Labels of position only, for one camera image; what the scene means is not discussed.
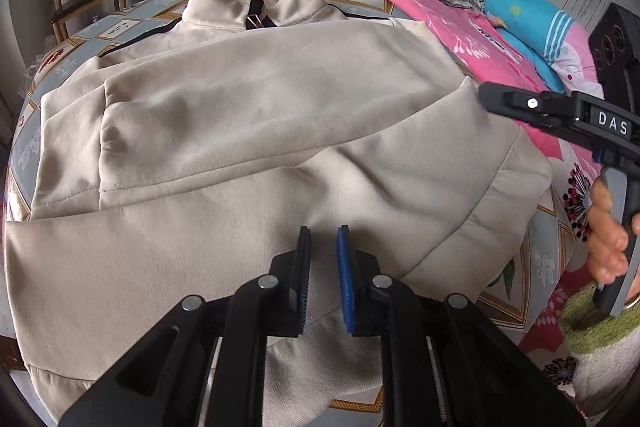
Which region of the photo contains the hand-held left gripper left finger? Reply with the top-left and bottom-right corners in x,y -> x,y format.
60,226 -> 313,427

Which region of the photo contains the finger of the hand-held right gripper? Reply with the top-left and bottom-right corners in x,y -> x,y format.
478,83 -> 582,128

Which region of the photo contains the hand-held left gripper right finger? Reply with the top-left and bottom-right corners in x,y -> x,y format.
336,225 -> 586,427

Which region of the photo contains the beige zip jacket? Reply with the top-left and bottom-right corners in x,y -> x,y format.
2,0 -> 553,427

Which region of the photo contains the person's right forearm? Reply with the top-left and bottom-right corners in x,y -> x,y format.
559,282 -> 640,423

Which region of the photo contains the person's right hand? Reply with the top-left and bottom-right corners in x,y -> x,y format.
585,179 -> 640,287

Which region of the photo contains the blue pillow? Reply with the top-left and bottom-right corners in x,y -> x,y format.
482,0 -> 586,95

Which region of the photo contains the fruit print tablecloth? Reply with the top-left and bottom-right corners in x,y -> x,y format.
2,0 -> 593,413

